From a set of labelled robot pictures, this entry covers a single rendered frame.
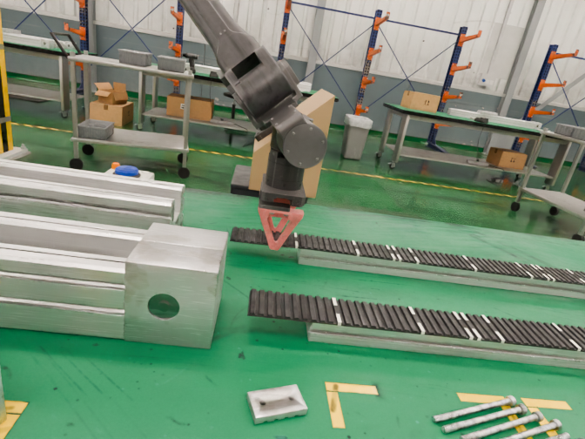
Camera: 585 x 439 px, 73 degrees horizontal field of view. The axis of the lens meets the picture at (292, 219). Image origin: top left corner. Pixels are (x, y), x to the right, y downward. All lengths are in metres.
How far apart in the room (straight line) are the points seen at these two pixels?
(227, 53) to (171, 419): 0.44
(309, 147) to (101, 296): 0.29
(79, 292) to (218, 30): 0.38
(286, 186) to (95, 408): 0.36
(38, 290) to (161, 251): 0.12
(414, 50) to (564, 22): 2.90
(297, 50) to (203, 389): 7.81
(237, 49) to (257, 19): 7.50
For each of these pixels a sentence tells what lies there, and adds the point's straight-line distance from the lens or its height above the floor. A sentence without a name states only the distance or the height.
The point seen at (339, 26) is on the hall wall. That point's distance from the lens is 8.19.
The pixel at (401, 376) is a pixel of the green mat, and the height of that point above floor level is 0.78.
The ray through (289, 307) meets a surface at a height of 0.81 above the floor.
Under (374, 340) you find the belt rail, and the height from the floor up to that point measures 0.79.
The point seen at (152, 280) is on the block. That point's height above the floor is 0.86.
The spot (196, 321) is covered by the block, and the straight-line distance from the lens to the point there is 0.44.
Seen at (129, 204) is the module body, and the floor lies 0.86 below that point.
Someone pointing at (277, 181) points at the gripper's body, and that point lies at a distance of 0.58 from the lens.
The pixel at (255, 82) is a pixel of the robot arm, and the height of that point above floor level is 1.05.
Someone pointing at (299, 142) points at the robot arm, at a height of 0.99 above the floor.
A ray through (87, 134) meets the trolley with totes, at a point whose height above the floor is 0.30.
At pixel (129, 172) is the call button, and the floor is 0.85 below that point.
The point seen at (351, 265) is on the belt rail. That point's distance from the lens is 0.66.
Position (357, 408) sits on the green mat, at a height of 0.78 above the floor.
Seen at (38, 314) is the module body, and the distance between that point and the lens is 0.48.
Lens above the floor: 1.08
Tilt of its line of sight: 21 degrees down
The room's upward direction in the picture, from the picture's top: 10 degrees clockwise
